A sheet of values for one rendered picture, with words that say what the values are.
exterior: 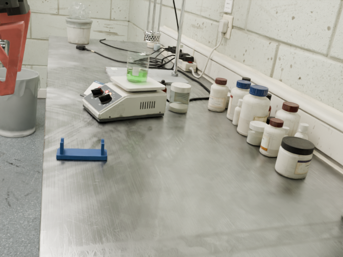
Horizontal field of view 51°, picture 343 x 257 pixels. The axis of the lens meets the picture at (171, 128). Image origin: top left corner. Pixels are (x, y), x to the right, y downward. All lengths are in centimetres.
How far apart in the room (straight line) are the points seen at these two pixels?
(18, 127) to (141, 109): 178
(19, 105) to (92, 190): 200
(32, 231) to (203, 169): 118
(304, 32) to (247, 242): 68
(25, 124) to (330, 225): 228
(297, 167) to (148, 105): 42
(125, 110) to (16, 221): 106
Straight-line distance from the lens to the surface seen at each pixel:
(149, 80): 104
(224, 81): 112
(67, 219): 59
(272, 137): 86
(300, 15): 112
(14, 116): 265
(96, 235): 55
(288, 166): 79
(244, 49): 137
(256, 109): 95
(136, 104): 96
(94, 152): 76
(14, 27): 38
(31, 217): 189
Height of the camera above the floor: 109
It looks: 21 degrees down
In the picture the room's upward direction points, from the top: 7 degrees clockwise
